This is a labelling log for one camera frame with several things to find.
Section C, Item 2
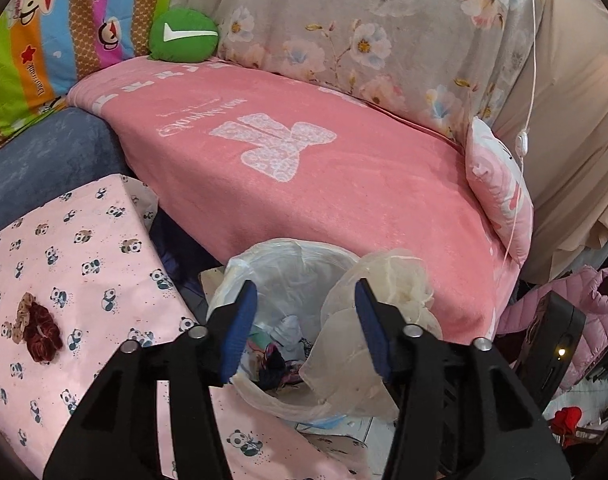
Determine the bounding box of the beige sheer mesh cloth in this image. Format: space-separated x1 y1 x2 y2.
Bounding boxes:
301 249 443 422

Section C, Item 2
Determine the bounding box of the dark navy cloth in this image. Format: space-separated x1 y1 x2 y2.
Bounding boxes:
254 344 303 391

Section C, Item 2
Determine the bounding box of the white sock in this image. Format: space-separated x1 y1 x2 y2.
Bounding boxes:
270 315 311 361

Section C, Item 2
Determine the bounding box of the white-lined trash bin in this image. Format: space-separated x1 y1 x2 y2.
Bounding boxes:
205 237 401 424

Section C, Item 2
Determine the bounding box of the dark red velvet scrunchie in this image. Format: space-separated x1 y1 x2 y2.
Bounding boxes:
23 302 63 363

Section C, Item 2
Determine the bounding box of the beige patterned scrunchie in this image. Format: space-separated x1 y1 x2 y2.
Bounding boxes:
11 292 35 344

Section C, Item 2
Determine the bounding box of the pink panda print sheet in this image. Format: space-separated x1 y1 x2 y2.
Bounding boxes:
0 174 372 479

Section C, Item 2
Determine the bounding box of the pink puffer jacket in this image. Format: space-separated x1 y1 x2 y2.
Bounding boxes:
498 264 608 391

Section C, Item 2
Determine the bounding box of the small pink white pillow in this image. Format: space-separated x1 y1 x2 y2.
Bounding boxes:
465 117 534 266

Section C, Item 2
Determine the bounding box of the blue-grey velvet cushion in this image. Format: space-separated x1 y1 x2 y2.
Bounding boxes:
0 107 133 230

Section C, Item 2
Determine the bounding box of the pink bow print blanket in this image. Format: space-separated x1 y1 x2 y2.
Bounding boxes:
68 57 518 342

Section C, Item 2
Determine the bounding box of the beige curtain fabric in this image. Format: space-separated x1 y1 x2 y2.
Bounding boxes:
492 0 608 284

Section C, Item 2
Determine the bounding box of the grey floral quilt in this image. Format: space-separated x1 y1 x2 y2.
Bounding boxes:
171 0 546 141

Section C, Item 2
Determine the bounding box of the green round plush cushion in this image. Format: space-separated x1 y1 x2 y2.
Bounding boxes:
149 8 219 63

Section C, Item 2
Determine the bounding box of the colourful monkey print pillow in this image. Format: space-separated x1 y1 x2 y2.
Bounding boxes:
0 0 170 149

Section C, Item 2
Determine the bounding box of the white cable with switch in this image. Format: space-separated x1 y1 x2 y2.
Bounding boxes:
498 0 540 271

